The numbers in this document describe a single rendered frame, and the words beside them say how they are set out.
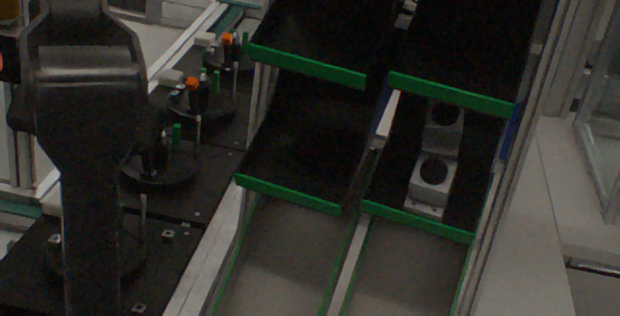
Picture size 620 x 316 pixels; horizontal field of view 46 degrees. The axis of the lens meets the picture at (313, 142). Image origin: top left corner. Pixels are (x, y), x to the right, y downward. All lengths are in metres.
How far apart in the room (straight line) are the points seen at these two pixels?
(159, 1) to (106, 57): 1.66
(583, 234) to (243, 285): 0.83
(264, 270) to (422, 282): 0.20
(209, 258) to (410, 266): 0.32
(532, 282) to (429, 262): 0.46
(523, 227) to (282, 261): 0.70
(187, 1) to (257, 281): 1.31
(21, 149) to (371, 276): 0.59
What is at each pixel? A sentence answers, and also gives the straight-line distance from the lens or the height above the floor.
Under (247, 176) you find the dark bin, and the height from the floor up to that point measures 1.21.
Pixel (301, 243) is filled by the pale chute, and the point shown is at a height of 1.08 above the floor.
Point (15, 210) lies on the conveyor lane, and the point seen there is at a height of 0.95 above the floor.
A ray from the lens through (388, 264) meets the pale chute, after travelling 0.97.
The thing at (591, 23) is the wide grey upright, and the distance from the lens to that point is 1.98.
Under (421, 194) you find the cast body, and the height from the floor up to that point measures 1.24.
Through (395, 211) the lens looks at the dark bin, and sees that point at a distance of 0.83.
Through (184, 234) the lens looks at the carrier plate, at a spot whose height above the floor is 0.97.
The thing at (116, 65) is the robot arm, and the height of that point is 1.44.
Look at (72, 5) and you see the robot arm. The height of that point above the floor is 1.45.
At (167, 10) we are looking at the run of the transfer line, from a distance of 2.19.
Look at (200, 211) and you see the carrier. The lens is 1.19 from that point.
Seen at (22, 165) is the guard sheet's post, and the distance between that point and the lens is 1.24.
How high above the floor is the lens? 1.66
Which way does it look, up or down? 29 degrees down
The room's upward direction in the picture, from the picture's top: 9 degrees clockwise
